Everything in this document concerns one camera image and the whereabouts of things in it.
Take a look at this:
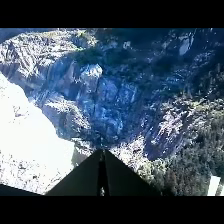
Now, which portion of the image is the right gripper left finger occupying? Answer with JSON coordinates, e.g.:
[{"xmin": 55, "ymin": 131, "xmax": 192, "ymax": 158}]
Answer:
[{"xmin": 45, "ymin": 148, "xmax": 104, "ymax": 197}]

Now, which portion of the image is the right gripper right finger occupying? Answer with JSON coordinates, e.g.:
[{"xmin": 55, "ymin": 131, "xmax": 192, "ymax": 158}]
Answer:
[{"xmin": 102, "ymin": 149, "xmax": 162, "ymax": 197}]

